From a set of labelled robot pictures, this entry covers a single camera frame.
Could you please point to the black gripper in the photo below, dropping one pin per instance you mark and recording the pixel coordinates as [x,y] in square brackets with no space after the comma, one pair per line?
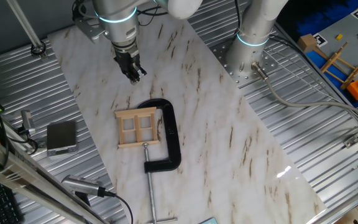
[126,59]

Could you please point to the wooden sliding window model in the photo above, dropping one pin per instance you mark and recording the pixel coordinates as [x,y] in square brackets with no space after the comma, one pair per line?
[138,130]

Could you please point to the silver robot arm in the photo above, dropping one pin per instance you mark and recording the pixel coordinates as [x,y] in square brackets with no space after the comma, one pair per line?
[120,25]

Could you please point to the black C-clamp with steel screw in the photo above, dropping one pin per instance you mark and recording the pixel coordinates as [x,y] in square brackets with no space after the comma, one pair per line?
[174,140]

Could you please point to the silver digital scale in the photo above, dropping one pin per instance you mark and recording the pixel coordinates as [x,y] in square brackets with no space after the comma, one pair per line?
[61,135]

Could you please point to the white marble pattern board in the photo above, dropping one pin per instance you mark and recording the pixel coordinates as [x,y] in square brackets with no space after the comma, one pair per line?
[228,109]

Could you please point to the thin aluminium pole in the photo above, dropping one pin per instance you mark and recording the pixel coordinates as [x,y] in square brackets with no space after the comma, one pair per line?
[26,26]

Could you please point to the small silver webcam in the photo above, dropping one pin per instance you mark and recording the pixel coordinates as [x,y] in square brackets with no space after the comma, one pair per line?
[27,119]

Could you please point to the blue phone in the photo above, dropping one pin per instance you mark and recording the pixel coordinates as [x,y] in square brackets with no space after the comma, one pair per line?
[208,221]

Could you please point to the light wooden block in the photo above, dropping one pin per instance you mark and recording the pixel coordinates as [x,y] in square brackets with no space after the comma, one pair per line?
[306,43]

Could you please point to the blue spiky foam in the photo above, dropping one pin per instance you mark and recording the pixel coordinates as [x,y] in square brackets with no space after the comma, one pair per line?
[322,15]

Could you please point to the small wooden rack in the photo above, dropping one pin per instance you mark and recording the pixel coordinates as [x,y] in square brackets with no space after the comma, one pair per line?
[332,60]

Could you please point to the yellow toy brick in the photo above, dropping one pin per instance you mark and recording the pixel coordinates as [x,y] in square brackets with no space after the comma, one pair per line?
[339,36]

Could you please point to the grey brick baseplate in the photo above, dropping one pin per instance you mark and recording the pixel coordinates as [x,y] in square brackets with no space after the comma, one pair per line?
[350,34]

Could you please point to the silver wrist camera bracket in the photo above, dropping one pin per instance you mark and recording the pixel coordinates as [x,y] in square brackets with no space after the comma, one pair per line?
[90,29]

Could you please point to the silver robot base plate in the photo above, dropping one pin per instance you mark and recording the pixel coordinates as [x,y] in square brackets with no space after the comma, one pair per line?
[221,57]

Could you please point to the silver depth camera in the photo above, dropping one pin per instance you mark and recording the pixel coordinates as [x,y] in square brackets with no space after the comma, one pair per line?
[82,185]

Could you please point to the aluminium frame beam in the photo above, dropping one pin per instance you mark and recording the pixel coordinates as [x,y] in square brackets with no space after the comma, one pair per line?
[26,174]

